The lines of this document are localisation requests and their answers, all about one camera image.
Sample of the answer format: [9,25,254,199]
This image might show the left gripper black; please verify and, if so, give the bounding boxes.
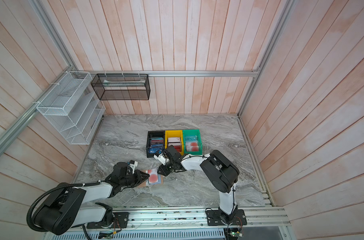
[120,169,151,188]

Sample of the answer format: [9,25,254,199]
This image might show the tan leather card holder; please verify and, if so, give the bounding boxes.
[138,169,164,188]

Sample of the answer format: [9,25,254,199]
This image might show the white card with red circle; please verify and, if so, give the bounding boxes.
[146,169,162,186]

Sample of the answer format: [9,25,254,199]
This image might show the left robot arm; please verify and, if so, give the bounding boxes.
[26,161,150,236]

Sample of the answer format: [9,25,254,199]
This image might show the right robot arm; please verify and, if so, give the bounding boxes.
[154,146,240,226]

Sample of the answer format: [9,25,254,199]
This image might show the red and white cards stack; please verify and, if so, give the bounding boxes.
[168,137,182,152]

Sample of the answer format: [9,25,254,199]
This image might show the clear cards with red circles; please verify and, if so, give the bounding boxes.
[184,136,199,152]

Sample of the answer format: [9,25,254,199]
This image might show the black plastic bin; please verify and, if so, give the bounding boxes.
[146,131,165,158]

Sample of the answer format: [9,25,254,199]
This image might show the yellow plastic bin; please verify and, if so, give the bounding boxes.
[165,130,184,155]

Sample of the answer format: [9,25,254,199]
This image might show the green plastic bin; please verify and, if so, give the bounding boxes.
[182,129,202,155]

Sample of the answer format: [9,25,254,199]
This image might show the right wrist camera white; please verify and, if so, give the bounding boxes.
[154,152,168,165]

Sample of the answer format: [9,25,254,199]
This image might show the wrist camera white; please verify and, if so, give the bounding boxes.
[154,152,168,165]
[128,161,138,172]

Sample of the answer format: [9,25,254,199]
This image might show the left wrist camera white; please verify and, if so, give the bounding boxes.
[128,161,138,172]

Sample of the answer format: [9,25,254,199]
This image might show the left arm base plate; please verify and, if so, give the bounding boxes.
[87,212,129,229]

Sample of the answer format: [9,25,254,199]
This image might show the aluminium front rail frame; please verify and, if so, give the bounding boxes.
[45,207,296,240]

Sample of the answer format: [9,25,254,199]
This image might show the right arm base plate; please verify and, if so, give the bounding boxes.
[205,208,247,227]

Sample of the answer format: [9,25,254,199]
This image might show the black wire mesh basket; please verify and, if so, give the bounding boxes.
[91,73,151,101]

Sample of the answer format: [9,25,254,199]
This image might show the white wire mesh shelf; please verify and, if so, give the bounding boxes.
[37,72,106,145]

